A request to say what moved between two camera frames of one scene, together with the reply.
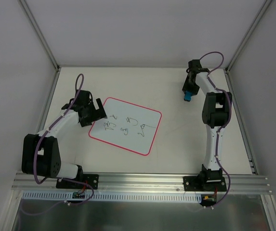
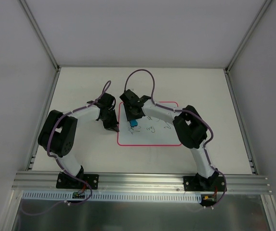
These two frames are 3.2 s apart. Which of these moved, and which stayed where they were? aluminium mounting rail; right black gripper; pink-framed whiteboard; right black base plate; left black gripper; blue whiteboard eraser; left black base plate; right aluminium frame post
Moved: left black gripper; pink-framed whiteboard; blue whiteboard eraser; right black gripper
Stayed: right black base plate; left black base plate; aluminium mounting rail; right aluminium frame post
